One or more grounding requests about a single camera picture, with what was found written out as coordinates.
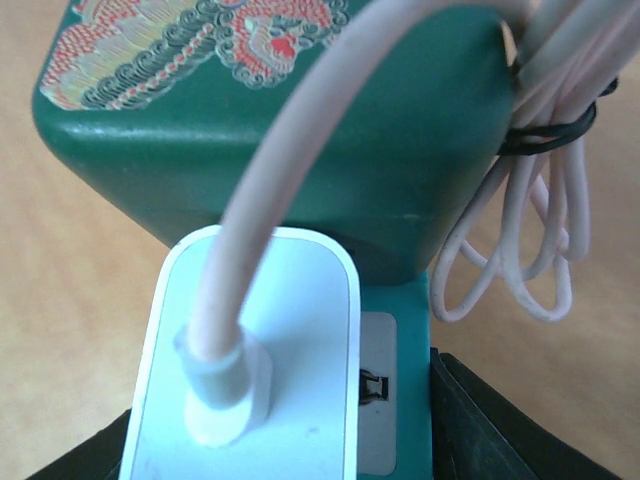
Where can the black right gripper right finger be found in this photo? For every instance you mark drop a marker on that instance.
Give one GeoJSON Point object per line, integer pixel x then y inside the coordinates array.
{"type": "Point", "coordinates": [478, 434]}

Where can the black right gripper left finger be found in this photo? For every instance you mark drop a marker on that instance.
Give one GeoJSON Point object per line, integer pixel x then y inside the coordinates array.
{"type": "Point", "coordinates": [97, 458]}

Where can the teal power strip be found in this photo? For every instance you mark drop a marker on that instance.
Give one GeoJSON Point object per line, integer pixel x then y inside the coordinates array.
{"type": "Point", "coordinates": [395, 426]}

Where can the white USB charger plug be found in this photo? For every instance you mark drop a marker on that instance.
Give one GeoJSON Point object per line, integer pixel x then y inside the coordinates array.
{"type": "Point", "coordinates": [303, 310]}

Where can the dark green dragon cube adapter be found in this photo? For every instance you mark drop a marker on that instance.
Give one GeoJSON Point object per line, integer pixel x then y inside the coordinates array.
{"type": "Point", "coordinates": [160, 105]}

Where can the black cable tie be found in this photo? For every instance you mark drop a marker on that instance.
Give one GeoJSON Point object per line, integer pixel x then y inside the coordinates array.
{"type": "Point", "coordinates": [538, 139]}

